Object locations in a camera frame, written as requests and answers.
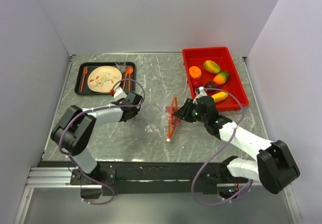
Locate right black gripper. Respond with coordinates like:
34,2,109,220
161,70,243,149
174,98,208,124

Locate yellow fake fruit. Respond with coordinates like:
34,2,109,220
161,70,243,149
211,92,228,103

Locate dark purple fake plum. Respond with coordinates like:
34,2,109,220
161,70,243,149
204,81,217,91

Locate red fake apple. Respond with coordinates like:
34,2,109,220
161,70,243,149
192,79,203,89

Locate clear zip top bag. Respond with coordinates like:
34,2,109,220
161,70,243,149
144,96,183,143

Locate green orange fake mango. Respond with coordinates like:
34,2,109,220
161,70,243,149
213,71,230,85

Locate orange fake tangerine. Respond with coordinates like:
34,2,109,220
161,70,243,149
189,66,202,79

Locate yellow fake lemon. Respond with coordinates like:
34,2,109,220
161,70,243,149
203,60,221,74

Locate purple fake grapes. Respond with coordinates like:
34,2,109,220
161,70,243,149
165,106,181,129

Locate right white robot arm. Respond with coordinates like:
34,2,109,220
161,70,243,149
174,96,300,194

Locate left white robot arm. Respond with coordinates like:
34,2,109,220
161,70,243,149
50,91,144,185

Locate orange plastic spoon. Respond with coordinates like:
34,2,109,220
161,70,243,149
126,66,134,76

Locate beige bird plate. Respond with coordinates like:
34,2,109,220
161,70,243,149
87,66,123,93

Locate clear plastic cup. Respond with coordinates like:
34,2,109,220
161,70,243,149
115,58,126,73

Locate red plastic bin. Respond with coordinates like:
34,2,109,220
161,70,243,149
182,46,249,112

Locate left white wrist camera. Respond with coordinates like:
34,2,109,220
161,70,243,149
110,87,127,101

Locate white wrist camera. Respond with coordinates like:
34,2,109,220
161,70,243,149
110,87,127,101
195,87,207,99

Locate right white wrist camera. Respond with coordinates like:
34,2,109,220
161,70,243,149
195,87,207,99

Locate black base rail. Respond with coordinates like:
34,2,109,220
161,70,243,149
69,157,252,199

